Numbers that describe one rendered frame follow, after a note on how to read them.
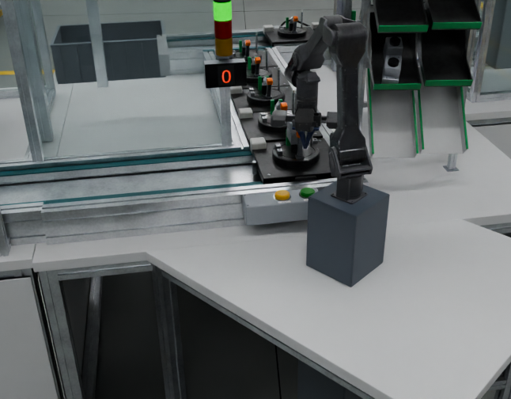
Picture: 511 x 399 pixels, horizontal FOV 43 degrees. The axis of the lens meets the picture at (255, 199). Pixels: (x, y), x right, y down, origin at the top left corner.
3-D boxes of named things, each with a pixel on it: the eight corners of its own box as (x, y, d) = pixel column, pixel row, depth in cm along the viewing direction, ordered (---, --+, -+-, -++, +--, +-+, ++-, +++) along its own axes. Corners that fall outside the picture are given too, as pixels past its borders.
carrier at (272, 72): (290, 89, 250) (290, 58, 243) (229, 94, 246) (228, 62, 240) (278, 70, 270) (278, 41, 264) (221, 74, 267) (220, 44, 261)
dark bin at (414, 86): (420, 90, 179) (425, 70, 173) (372, 90, 179) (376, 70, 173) (406, 24, 196) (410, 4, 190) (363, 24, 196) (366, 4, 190)
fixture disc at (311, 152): (324, 165, 188) (324, 158, 187) (277, 169, 186) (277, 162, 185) (312, 145, 200) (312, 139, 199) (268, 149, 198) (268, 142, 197)
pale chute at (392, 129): (414, 157, 187) (418, 153, 183) (369, 158, 188) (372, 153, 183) (408, 70, 195) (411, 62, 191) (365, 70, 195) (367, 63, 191)
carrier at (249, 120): (323, 141, 207) (324, 104, 201) (248, 147, 204) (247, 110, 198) (305, 113, 228) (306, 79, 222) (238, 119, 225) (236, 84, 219)
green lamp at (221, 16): (232, 20, 180) (232, 2, 177) (214, 21, 179) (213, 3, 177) (230, 16, 184) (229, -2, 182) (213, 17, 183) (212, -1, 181)
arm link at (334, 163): (372, 176, 150) (374, 151, 146) (336, 182, 147) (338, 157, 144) (359, 164, 155) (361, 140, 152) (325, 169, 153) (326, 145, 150)
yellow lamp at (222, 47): (233, 55, 185) (233, 39, 182) (216, 57, 184) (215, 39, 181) (231, 51, 189) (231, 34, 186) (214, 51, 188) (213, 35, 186)
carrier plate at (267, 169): (345, 177, 185) (346, 170, 184) (263, 184, 182) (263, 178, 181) (323, 143, 206) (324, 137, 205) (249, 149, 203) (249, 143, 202)
